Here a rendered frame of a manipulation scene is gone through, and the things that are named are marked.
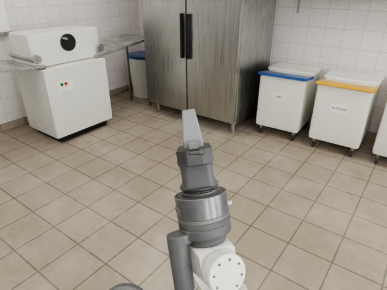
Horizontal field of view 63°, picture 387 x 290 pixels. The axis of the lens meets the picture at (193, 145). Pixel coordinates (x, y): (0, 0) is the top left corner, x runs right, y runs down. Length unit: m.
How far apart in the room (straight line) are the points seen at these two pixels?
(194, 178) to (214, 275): 0.15
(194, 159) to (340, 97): 3.10
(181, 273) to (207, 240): 0.07
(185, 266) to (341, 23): 3.74
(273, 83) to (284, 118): 0.42
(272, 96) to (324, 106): 0.57
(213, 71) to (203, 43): 0.33
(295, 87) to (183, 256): 3.20
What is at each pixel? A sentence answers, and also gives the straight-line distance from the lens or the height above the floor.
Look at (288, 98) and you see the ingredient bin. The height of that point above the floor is 0.52.
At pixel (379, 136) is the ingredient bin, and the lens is 3.57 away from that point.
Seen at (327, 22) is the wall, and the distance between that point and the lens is 4.12.
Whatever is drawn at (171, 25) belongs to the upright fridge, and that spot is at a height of 1.21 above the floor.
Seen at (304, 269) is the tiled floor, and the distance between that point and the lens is 2.32.
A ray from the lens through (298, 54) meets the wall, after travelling 4.25.
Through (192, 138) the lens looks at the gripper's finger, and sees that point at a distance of 0.50.
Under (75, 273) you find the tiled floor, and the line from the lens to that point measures 2.31.
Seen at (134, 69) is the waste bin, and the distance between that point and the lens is 5.12.
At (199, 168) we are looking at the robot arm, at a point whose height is 1.40.
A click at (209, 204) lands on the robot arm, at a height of 1.35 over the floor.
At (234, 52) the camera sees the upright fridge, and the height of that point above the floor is 0.99.
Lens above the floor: 1.65
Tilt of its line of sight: 27 degrees down
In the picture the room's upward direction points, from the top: straight up
